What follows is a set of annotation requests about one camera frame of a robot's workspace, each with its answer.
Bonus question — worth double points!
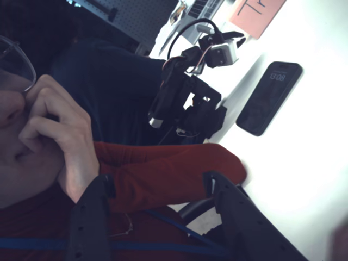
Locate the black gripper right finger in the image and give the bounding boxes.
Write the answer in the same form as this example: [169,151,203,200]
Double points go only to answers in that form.
[203,170,308,261]

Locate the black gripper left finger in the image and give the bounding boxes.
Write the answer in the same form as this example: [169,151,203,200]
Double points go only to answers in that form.
[65,173,116,261]

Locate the person's left forearm red sleeve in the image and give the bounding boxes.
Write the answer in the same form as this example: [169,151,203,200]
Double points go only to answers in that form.
[94,142,247,213]

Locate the person's left hand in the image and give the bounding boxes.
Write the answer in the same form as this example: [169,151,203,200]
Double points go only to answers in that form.
[18,74,100,203]

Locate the woman in red sweater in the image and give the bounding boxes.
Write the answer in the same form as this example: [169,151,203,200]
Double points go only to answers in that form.
[0,0,226,261]

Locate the dark smartphone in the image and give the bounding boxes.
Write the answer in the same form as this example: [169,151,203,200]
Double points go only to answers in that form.
[235,61,303,137]

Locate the pink paper sheet with writing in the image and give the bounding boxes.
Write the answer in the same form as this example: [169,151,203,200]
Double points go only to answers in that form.
[228,0,288,40]

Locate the silver laptop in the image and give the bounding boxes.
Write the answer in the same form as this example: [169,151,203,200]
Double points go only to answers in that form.
[173,0,226,44]

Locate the thin silver necklace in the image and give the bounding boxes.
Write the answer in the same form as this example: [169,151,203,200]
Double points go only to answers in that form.
[110,213,134,237]

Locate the blue lanyard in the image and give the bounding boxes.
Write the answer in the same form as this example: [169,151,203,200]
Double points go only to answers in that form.
[0,209,226,256]

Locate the thin metal frame glasses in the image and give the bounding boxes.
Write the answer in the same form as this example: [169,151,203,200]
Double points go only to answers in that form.
[0,35,38,93]

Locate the white camera on idle arm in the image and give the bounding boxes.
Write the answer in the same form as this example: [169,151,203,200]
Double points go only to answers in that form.
[210,39,240,67]

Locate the black cable on idle arm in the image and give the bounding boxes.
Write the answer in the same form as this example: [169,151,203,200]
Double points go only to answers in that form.
[167,18,221,61]

